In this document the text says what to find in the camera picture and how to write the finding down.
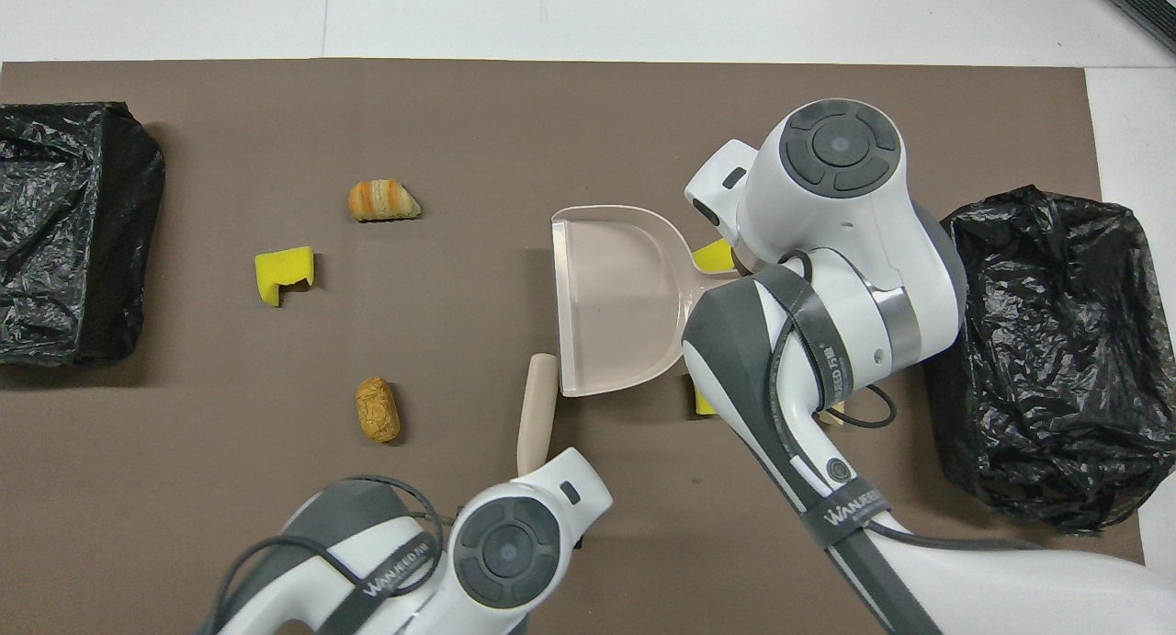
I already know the beige plastic dustpan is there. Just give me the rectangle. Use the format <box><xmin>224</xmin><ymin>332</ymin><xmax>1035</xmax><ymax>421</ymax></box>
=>
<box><xmin>550</xmin><ymin>204</ymin><xmax>741</xmax><ymax>398</ymax></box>

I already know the beige hand brush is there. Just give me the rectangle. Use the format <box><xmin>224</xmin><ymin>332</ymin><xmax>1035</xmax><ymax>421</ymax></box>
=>
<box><xmin>516</xmin><ymin>353</ymin><xmax>560</xmax><ymax>478</ymax></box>

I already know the orange striped bread roll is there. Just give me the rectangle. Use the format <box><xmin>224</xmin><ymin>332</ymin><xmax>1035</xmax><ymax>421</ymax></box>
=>
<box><xmin>348</xmin><ymin>178</ymin><xmax>423</xmax><ymax>223</ymax></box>

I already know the brown oval bread roll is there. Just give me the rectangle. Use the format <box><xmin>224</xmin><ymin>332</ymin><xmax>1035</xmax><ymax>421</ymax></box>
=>
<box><xmin>356</xmin><ymin>376</ymin><xmax>402</xmax><ymax>445</ymax></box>

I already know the L-shaped yellow sponge piece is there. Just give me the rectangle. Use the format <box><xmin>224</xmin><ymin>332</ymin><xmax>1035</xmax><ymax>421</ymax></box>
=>
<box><xmin>254</xmin><ymin>246</ymin><xmax>316</xmax><ymax>307</ymax></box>

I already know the black bag lined bin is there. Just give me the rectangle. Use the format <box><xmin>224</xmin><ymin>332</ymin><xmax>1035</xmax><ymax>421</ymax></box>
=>
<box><xmin>0</xmin><ymin>102</ymin><xmax>167</xmax><ymax>369</ymax></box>
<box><xmin>923</xmin><ymin>185</ymin><xmax>1176</xmax><ymax>537</ymax></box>

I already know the brown table mat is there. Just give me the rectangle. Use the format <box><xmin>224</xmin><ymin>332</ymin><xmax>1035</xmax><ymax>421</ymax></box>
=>
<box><xmin>0</xmin><ymin>59</ymin><xmax>1154</xmax><ymax>635</ymax></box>

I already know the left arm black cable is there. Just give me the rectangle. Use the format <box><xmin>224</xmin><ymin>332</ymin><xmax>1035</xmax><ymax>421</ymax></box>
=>
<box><xmin>204</xmin><ymin>474</ymin><xmax>447</xmax><ymax>635</ymax></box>

